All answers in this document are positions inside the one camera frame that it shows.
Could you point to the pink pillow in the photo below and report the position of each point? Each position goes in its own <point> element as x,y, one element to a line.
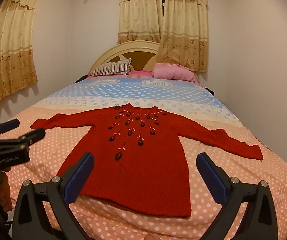
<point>172,73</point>

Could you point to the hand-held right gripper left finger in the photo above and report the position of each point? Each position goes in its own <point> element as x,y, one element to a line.
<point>79,177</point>

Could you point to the cream wooden headboard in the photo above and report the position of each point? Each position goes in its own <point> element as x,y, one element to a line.
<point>133,55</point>

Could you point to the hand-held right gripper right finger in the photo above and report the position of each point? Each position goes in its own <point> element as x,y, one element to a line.
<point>212,177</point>

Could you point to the beige floral side curtain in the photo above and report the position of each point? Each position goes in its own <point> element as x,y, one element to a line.
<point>11,47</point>

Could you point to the person's left hand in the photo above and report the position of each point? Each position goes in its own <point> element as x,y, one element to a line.
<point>4,188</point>

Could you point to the striped pillow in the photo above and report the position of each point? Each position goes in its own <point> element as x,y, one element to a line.
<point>112,68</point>

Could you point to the dark cloth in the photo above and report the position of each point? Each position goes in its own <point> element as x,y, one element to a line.
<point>80,78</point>
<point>209,90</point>

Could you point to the red knitted sweater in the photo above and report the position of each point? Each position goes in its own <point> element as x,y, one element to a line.
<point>138,160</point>

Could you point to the beige floral wide curtain panel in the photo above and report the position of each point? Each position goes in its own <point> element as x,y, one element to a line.
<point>183,27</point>

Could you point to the beige floral narrow curtain panel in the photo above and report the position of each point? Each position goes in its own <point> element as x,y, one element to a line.
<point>139,12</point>

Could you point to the pink bed sheet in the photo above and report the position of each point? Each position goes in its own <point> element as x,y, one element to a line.
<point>136,74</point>

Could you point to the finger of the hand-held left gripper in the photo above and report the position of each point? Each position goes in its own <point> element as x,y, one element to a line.
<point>9,124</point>
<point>34,134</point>

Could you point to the polka dot bedspread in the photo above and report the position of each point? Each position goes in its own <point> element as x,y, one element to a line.
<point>221,180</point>

